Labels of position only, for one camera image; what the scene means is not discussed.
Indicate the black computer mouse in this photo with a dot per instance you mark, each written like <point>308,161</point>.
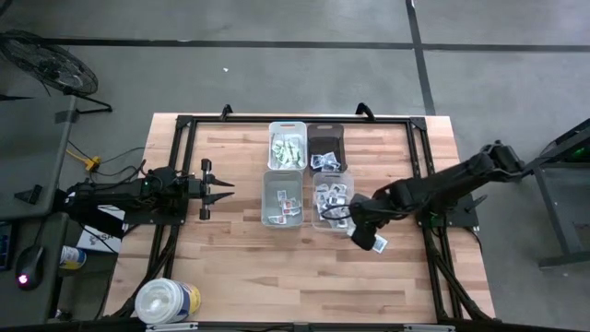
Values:
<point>30,267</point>

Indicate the clear plastic bin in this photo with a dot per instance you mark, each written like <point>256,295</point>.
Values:
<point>318,177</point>

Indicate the white paper packet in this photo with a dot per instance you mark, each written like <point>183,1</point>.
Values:
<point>277,146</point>

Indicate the white cardboard box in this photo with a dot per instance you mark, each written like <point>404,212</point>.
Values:
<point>99,240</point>

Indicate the black label packet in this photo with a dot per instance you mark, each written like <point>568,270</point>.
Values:
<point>337,189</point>

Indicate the black keyboard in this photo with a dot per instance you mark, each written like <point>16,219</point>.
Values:
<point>5,249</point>

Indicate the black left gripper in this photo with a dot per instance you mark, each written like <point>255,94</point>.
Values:
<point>206,189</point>

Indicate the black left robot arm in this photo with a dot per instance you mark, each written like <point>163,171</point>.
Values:
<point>115,193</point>

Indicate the black desk bracket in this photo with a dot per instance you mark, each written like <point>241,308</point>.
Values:
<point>30,196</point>

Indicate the yellow power plug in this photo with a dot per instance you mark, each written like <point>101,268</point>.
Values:
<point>92,162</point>

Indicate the black metal stand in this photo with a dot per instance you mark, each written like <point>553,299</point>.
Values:
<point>560,230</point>

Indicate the light grey plastic bin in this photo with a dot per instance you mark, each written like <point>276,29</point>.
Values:
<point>272,184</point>

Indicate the grey desk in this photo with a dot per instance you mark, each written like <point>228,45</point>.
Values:
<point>32,147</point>

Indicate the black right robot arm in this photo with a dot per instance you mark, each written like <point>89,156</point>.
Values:
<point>442,184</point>

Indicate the yellow wipes canister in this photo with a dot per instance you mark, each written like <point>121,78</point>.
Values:
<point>161,302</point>

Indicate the translucent white packet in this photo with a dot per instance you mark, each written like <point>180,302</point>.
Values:
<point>322,211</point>

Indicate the dark smoked plastic bin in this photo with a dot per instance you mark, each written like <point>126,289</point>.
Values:
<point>325,136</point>

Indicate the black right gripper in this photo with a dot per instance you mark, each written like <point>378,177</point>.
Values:
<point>369,216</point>

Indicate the blue print packet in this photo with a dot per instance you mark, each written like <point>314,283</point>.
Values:
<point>333,167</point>
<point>317,161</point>

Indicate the small white blue can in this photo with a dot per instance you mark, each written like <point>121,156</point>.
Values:
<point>74,257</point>

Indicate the grey metal bracket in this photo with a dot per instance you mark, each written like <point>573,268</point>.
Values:
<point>428,328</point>
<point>170,327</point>

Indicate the white plastic bin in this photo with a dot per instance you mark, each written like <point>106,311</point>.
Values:
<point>288,129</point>

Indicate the black floor fan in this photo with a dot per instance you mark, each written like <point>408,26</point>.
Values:
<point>50,64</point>

